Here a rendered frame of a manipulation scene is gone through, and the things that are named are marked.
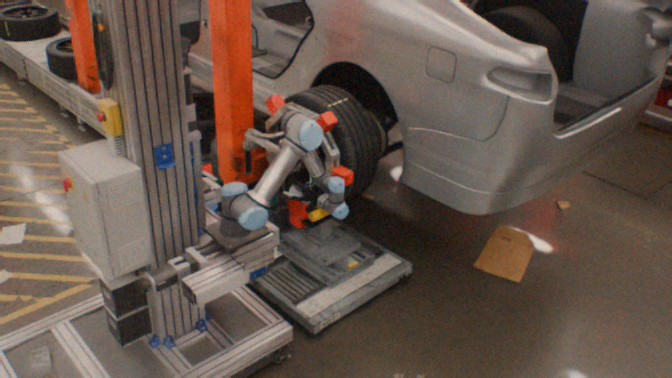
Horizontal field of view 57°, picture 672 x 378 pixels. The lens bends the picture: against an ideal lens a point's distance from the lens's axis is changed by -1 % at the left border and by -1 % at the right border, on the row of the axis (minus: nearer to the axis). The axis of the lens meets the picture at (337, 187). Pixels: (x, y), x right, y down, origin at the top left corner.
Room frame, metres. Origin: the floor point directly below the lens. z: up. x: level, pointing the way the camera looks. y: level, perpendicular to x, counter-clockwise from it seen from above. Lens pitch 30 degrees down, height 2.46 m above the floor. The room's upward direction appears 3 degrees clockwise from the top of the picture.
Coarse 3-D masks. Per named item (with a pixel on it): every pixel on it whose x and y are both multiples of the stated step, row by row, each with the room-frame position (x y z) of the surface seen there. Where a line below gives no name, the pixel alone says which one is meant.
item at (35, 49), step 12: (60, 24) 7.07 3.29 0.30; (60, 36) 6.73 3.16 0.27; (0, 48) 6.22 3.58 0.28; (12, 48) 5.95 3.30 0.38; (24, 48) 6.29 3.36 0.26; (36, 48) 6.30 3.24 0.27; (12, 60) 6.01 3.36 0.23; (36, 60) 5.96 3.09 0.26; (24, 72) 5.80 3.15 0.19; (24, 84) 5.93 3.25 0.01
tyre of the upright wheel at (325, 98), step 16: (288, 96) 3.23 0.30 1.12; (304, 96) 3.13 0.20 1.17; (320, 96) 3.12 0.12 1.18; (336, 96) 3.14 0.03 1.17; (352, 96) 3.18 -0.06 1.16; (320, 112) 3.03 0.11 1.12; (336, 112) 3.01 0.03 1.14; (352, 112) 3.07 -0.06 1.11; (336, 128) 2.95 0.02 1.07; (352, 128) 2.98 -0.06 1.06; (368, 128) 3.04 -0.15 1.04; (352, 144) 2.92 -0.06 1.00; (368, 144) 2.99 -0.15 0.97; (352, 160) 2.89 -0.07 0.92; (368, 160) 2.97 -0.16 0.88; (368, 176) 2.98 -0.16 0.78; (352, 192) 2.94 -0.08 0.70
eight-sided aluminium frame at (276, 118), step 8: (288, 104) 3.12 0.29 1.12; (296, 104) 3.12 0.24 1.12; (280, 112) 3.14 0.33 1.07; (304, 112) 3.04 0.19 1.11; (312, 112) 3.03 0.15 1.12; (272, 120) 3.18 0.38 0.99; (280, 120) 3.20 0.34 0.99; (272, 128) 3.22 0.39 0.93; (328, 136) 2.93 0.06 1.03; (328, 144) 2.92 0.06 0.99; (328, 152) 2.86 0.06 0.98; (336, 152) 2.88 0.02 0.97; (328, 160) 2.86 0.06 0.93; (336, 160) 2.88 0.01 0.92; (328, 168) 2.86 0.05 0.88; (296, 184) 3.13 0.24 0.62
